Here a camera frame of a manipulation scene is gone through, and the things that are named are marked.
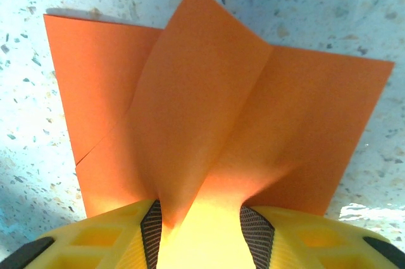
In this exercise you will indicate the orange square paper sheet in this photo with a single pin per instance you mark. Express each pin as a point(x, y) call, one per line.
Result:
point(205, 91)

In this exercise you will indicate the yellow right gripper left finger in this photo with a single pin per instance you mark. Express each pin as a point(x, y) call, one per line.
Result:
point(104, 243)

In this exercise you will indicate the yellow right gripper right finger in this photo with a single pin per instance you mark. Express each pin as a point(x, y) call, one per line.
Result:
point(316, 243)

